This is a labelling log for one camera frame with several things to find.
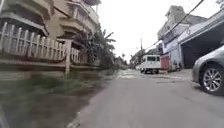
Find banana plants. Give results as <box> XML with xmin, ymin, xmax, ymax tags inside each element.
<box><xmin>71</xmin><ymin>28</ymin><xmax>117</xmax><ymax>70</ymax></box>

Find distant trees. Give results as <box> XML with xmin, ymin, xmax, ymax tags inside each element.
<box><xmin>128</xmin><ymin>48</ymin><xmax>148</xmax><ymax>68</ymax></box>

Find utility pole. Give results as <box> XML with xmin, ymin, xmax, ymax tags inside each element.
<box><xmin>139</xmin><ymin>37</ymin><xmax>144</xmax><ymax>64</ymax></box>

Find white van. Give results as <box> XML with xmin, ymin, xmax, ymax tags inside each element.
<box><xmin>138</xmin><ymin>54</ymin><xmax>162</xmax><ymax>75</ymax></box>

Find small red gate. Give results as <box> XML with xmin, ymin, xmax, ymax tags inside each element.
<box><xmin>160</xmin><ymin>54</ymin><xmax>171</xmax><ymax>71</ymax></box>

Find grey concrete road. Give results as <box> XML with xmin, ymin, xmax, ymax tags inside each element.
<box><xmin>68</xmin><ymin>68</ymin><xmax>224</xmax><ymax>128</ymax></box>

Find beige balconied building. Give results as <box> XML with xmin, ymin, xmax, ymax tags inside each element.
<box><xmin>0</xmin><ymin>0</ymin><xmax>103</xmax><ymax>65</ymax></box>

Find weedy grass verge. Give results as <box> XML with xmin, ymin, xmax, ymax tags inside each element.
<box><xmin>0</xmin><ymin>68</ymin><xmax>118</xmax><ymax>128</ymax></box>

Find white picket fence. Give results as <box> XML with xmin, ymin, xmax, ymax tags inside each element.
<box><xmin>0</xmin><ymin>21</ymin><xmax>101</xmax><ymax>76</ymax></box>

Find tall grey building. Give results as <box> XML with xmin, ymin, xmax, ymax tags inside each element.
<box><xmin>156</xmin><ymin>4</ymin><xmax>208</xmax><ymax>42</ymax></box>

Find building with dark garage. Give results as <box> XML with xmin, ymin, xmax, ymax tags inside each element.
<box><xmin>161</xmin><ymin>8</ymin><xmax>224</xmax><ymax>71</ymax></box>

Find grey car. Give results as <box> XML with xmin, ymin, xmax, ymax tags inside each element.
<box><xmin>191</xmin><ymin>44</ymin><xmax>224</xmax><ymax>97</ymax></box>

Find overhead wires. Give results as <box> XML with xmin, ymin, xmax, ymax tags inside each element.
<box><xmin>143</xmin><ymin>0</ymin><xmax>224</xmax><ymax>53</ymax></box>

